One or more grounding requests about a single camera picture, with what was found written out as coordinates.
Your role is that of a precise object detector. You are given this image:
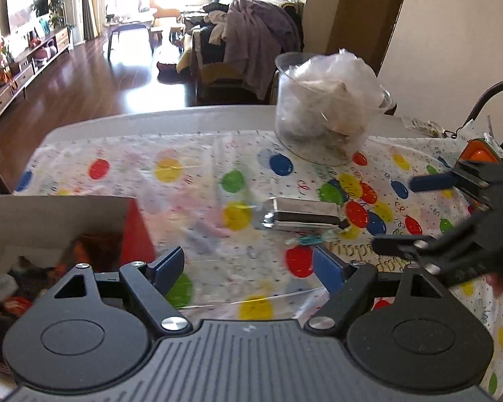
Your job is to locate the balloon print tablecloth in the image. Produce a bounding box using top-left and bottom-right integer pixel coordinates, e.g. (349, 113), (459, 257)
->
(14, 130), (503, 394)

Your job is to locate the dark pet bed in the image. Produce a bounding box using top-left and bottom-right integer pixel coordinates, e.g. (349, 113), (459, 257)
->
(156, 59), (193, 84)

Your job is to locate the gooseneck desk lamp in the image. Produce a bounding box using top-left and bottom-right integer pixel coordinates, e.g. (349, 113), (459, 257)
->
(461, 56), (503, 135)

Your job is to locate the wooden media cabinet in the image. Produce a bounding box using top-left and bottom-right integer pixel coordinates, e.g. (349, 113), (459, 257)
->
(0, 27), (72, 128)

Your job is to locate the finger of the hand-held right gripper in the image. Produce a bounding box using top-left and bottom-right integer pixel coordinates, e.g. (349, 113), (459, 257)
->
(371, 213), (499, 285)
(408, 162), (503, 202)

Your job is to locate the wooden coffee table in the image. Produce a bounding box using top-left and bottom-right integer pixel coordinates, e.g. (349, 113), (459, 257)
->
(105, 19), (152, 57)

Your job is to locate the small green candy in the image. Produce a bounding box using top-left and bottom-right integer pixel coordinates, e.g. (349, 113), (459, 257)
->
(287, 234), (340, 248)

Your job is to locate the sofa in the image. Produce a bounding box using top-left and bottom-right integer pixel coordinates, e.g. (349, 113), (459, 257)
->
(178, 0), (304, 105)

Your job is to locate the pile of assorted snack packets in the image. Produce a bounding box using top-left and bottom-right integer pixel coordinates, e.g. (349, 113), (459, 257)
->
(0, 234), (124, 369)

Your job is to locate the orange object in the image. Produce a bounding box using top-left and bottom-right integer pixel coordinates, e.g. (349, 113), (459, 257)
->
(457, 138), (497, 165)

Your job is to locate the clear plastic container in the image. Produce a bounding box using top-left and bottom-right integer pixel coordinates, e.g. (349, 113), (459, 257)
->
(274, 52), (392, 166)

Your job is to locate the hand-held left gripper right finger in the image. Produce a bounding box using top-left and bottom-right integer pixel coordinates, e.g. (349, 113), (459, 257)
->
(304, 246), (447, 338)

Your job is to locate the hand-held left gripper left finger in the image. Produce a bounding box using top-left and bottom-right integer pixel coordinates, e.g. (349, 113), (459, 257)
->
(52, 246), (193, 336)

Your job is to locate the red cardboard box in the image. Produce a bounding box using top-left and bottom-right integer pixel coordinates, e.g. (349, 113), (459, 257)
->
(0, 195), (158, 400)

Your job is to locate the television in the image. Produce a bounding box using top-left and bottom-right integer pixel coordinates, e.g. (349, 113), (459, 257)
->
(0, 0), (49, 36)

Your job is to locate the silver snack packet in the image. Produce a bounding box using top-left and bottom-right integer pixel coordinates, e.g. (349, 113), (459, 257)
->
(262, 196), (349, 232)

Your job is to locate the purple blanket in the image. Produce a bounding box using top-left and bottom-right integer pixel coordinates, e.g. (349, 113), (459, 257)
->
(224, 0), (302, 101)

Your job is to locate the small clear packet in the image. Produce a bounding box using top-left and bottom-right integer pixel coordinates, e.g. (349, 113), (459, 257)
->
(402, 115), (445, 139)

